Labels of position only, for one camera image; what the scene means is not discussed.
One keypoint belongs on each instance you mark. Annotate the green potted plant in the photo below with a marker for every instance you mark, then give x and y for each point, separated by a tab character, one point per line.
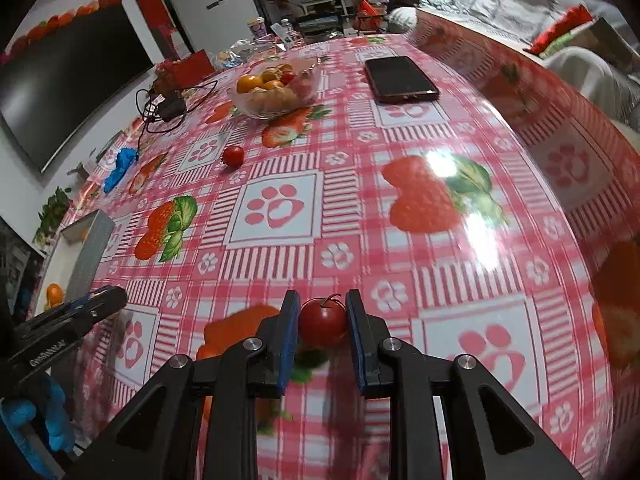
52	215

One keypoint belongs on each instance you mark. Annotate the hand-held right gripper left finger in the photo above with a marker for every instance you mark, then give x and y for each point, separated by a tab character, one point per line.
289	345

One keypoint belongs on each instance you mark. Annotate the blue crumpled glove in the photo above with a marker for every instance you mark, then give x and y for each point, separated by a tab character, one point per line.
120	170

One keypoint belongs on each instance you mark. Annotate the red frilled cushion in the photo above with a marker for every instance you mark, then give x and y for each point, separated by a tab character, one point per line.
562	30

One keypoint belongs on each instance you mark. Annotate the mandarin orange with stem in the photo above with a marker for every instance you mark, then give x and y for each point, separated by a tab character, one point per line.
54	296

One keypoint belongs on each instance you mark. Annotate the white shallow tray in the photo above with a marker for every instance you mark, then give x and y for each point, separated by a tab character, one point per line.
90	255

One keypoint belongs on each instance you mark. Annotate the red gift box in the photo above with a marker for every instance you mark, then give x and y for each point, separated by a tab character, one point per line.
192	67

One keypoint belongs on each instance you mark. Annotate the open cardboard box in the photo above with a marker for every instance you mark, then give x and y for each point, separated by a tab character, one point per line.
600	42

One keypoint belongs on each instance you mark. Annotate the dark glass cabinet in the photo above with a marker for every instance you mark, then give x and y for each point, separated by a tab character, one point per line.
20	270

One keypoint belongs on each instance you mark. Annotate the red door decoration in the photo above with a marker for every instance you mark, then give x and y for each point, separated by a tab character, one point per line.
151	12

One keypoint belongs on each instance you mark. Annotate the pile of mandarin oranges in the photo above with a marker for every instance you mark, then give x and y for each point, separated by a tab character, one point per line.
249	84

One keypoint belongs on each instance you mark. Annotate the smartphone in red case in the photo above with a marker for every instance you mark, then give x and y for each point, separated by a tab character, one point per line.
400	80

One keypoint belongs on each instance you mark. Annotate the black flat television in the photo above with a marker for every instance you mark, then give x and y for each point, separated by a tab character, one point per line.
65	85

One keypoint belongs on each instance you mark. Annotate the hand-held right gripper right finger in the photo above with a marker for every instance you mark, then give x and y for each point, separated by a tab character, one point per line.
357	345

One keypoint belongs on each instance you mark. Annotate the row of orange red ornaments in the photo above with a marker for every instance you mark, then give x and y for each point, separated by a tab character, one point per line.
55	22

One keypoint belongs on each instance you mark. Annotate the person's left hand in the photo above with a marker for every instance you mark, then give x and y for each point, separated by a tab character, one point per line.
55	410

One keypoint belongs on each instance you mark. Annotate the white desk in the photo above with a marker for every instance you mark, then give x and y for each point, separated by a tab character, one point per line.
324	4

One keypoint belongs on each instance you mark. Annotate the clear plastic snack bags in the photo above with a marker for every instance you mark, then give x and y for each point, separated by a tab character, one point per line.
235	55

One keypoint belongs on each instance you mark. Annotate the clear glass bowl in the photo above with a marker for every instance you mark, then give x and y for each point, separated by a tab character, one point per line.
275	107

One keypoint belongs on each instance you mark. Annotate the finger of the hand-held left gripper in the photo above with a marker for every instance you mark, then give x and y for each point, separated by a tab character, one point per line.
65	327

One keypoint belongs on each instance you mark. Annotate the power adapter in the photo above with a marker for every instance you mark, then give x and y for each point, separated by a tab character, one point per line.
171	108

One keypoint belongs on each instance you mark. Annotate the purple white paper cup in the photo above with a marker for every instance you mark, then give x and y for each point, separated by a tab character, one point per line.
258	29

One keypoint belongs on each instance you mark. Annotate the grey striped blanket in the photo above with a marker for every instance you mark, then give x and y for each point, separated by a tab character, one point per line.
500	0

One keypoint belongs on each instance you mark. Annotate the red cherry tomato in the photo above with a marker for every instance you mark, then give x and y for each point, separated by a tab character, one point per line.
322	322
233	156

